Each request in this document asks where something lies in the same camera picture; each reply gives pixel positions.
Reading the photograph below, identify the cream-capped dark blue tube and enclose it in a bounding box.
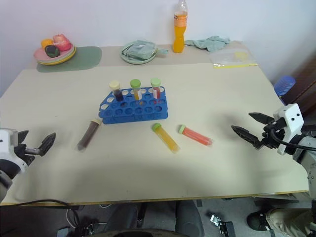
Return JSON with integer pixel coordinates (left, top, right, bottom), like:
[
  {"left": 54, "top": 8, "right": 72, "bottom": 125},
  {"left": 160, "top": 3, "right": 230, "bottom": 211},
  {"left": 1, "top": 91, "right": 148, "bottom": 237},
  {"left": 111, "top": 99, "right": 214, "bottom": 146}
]
[{"left": 109, "top": 80, "right": 125, "bottom": 102}]

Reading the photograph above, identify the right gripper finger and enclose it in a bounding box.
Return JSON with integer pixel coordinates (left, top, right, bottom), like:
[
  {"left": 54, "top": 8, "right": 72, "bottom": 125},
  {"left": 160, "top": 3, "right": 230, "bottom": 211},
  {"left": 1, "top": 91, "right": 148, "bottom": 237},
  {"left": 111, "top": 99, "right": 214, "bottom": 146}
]
[
  {"left": 248, "top": 112, "right": 276, "bottom": 125},
  {"left": 231, "top": 125, "right": 260, "bottom": 149}
]

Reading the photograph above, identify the green placemat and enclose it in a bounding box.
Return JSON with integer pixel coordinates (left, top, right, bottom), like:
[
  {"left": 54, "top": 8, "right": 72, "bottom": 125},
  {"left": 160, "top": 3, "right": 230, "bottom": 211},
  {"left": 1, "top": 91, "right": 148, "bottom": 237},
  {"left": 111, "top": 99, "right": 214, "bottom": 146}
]
[{"left": 36, "top": 46, "right": 103, "bottom": 73}]

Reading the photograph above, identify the pink plate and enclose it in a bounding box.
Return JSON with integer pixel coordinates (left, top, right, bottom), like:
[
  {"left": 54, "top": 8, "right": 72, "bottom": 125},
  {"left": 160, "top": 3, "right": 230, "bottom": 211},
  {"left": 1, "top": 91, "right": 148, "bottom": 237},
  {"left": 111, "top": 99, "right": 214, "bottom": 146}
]
[{"left": 33, "top": 43, "right": 76, "bottom": 61}]

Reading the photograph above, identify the dark brown cabinet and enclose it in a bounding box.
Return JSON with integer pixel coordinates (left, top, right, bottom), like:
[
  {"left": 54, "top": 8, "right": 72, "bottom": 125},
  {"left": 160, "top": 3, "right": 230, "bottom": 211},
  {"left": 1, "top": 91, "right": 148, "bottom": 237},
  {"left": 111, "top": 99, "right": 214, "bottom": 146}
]
[{"left": 281, "top": 48, "right": 316, "bottom": 118}]

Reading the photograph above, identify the green-capped red labelled tube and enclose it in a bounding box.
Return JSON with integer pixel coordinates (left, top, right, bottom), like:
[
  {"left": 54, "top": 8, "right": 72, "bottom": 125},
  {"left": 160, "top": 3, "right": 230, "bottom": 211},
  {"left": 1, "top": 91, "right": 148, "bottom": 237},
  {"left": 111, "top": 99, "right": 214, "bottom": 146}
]
[{"left": 150, "top": 78, "right": 162, "bottom": 100}]

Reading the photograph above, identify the clear zip bag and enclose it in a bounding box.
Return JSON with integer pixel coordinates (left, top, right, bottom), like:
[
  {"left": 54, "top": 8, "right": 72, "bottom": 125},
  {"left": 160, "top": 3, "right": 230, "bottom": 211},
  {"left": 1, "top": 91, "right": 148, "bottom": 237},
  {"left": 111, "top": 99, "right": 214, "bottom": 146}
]
[{"left": 209, "top": 48, "right": 259, "bottom": 70}]

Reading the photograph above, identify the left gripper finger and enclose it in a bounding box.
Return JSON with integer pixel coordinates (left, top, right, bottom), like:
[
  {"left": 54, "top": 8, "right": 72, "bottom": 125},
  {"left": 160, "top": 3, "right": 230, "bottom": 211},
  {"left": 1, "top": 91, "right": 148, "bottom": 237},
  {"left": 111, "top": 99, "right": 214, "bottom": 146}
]
[
  {"left": 36, "top": 132, "right": 57, "bottom": 157},
  {"left": 17, "top": 130, "right": 30, "bottom": 147}
]

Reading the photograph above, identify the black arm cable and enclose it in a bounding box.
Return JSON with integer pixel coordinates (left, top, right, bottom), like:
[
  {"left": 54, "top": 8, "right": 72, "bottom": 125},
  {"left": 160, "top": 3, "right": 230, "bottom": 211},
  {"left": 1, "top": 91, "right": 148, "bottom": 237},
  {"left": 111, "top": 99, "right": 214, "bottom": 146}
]
[
  {"left": 0, "top": 198, "right": 82, "bottom": 237},
  {"left": 270, "top": 128, "right": 316, "bottom": 150}
]

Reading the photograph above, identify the person's black shoe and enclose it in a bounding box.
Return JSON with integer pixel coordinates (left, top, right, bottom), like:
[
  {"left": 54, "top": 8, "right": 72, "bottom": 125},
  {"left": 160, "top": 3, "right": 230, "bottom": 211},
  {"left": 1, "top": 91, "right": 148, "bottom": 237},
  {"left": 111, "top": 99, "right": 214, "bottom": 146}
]
[{"left": 246, "top": 210, "right": 275, "bottom": 237}]

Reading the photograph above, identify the cream-capped brown tube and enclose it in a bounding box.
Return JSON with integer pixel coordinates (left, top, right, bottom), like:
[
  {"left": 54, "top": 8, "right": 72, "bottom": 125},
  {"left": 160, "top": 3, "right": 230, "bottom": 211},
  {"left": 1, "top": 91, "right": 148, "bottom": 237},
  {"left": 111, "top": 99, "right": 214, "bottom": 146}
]
[{"left": 76, "top": 118, "right": 102, "bottom": 152}]

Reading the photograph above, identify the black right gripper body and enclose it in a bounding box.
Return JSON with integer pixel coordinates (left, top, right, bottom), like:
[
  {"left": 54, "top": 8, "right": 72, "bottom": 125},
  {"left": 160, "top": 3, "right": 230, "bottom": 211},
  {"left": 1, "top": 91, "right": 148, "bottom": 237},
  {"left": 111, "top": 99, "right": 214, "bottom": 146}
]
[{"left": 255, "top": 118, "right": 287, "bottom": 150}]

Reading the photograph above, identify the pale green plate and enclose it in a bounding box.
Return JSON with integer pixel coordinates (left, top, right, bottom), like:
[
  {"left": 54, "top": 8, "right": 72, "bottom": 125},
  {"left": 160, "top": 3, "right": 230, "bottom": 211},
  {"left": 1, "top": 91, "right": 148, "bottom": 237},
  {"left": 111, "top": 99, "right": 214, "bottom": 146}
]
[{"left": 120, "top": 40, "right": 158, "bottom": 65}]

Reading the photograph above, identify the pink red toy food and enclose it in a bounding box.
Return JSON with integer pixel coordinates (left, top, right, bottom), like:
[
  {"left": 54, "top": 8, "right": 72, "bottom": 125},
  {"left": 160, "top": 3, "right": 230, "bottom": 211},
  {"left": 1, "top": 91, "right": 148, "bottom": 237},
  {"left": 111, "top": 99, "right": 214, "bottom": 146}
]
[{"left": 52, "top": 34, "right": 73, "bottom": 52}]

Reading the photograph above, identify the black green toy food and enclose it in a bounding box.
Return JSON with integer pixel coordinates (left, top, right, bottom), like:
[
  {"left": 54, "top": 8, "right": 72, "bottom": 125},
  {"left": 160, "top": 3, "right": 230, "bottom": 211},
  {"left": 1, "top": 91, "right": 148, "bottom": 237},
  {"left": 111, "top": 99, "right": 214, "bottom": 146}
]
[{"left": 44, "top": 44, "right": 61, "bottom": 58}]

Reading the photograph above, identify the person's khaki trouser leg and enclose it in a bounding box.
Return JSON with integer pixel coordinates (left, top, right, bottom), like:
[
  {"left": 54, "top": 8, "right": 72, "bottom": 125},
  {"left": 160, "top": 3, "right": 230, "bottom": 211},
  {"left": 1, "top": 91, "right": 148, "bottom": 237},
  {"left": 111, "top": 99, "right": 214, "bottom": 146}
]
[{"left": 265, "top": 206, "right": 313, "bottom": 237}]

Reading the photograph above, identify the green-capped yellow labelled tube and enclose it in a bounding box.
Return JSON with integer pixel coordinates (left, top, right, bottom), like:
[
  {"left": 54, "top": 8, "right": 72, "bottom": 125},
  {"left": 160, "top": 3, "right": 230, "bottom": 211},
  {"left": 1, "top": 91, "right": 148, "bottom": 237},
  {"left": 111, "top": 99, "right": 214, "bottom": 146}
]
[{"left": 130, "top": 79, "right": 143, "bottom": 101}]

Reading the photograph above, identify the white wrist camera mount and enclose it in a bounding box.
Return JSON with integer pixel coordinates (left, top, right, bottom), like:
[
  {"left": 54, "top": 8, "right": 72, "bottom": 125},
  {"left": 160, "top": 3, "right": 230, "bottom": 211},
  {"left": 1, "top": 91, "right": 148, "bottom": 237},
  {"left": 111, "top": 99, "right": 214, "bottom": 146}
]
[
  {"left": 0, "top": 128, "right": 28, "bottom": 173},
  {"left": 273, "top": 103, "right": 305, "bottom": 156}
]

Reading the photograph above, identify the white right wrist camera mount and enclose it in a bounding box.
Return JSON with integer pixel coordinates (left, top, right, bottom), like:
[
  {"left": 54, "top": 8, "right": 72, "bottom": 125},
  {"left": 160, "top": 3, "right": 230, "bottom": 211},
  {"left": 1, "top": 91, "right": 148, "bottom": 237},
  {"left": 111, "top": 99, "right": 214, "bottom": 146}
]
[{"left": 273, "top": 103, "right": 305, "bottom": 156}]

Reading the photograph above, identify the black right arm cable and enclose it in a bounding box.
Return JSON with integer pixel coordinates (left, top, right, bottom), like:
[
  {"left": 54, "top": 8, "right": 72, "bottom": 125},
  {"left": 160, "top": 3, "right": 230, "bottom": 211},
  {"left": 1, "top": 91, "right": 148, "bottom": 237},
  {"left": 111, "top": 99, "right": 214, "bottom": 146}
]
[{"left": 270, "top": 128, "right": 316, "bottom": 150}]

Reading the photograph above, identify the green-capped orange-red tube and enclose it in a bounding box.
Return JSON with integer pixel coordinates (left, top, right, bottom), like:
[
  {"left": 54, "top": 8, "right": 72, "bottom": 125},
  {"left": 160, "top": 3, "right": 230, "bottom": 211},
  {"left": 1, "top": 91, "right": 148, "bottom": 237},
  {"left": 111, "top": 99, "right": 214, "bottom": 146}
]
[{"left": 178, "top": 124, "right": 215, "bottom": 147}]

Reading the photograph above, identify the folded green cloth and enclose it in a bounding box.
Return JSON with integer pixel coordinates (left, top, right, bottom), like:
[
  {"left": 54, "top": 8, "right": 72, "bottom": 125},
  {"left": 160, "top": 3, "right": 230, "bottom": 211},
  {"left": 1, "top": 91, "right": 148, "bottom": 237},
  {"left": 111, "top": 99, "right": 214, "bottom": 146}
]
[{"left": 127, "top": 39, "right": 169, "bottom": 60}]

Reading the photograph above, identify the orange toy food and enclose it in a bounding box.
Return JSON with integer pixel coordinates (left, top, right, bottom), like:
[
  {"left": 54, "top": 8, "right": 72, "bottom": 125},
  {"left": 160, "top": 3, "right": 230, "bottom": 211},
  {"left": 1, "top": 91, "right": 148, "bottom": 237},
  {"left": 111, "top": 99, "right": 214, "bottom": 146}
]
[{"left": 40, "top": 39, "right": 54, "bottom": 50}]

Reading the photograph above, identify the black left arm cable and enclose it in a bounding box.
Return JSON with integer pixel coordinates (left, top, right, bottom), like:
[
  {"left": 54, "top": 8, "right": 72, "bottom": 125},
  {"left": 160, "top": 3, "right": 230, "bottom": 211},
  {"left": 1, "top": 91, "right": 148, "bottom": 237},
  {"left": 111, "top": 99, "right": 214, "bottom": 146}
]
[{"left": 0, "top": 198, "right": 82, "bottom": 237}]

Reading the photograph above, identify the orange soda bottle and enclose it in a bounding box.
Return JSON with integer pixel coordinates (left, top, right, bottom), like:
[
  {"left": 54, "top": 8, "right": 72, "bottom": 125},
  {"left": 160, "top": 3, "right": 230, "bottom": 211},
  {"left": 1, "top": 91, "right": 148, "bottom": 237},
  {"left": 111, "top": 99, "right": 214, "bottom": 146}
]
[{"left": 172, "top": 0, "right": 189, "bottom": 54}]

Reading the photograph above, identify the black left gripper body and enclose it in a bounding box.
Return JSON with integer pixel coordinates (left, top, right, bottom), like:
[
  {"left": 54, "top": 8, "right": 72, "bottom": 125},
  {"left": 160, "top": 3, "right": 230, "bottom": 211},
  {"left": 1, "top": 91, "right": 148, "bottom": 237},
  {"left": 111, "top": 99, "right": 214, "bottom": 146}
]
[{"left": 13, "top": 143, "right": 40, "bottom": 167}]

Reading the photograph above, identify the dark rounded shape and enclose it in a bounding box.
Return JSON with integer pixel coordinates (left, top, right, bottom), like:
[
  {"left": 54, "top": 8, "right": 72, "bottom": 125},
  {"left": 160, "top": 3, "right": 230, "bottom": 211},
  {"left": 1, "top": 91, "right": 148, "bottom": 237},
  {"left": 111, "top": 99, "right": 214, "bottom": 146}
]
[{"left": 175, "top": 200, "right": 205, "bottom": 237}]

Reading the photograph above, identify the small black metal device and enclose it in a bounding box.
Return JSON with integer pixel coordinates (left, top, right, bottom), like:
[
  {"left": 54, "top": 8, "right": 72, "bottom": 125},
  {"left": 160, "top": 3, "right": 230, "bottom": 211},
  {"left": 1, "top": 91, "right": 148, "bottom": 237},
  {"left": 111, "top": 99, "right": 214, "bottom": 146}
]
[{"left": 209, "top": 214, "right": 235, "bottom": 234}]

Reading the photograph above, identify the blue ribbed container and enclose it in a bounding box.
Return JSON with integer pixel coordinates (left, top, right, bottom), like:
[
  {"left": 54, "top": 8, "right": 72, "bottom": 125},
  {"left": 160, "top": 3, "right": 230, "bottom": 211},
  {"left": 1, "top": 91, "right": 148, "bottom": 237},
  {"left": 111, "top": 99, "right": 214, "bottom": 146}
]
[{"left": 274, "top": 75, "right": 296, "bottom": 96}]

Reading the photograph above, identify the crumpled green cloth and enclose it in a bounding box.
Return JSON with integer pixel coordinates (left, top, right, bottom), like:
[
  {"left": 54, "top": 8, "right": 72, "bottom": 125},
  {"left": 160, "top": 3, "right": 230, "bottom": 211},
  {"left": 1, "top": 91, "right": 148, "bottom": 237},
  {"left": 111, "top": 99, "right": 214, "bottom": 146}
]
[{"left": 184, "top": 36, "right": 231, "bottom": 53}]

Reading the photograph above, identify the blue test tube rack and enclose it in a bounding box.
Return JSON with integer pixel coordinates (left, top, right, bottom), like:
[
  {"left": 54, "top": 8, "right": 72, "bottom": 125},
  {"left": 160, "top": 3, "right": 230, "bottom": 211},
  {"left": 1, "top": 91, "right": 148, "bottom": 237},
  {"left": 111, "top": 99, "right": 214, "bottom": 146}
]
[{"left": 98, "top": 86, "right": 170, "bottom": 125}]

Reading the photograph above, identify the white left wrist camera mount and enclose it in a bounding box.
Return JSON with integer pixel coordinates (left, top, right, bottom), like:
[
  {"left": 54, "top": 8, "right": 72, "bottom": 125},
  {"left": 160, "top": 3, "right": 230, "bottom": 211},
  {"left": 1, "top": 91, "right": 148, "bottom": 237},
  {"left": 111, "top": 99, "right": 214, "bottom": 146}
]
[{"left": 0, "top": 128, "right": 28, "bottom": 173}]

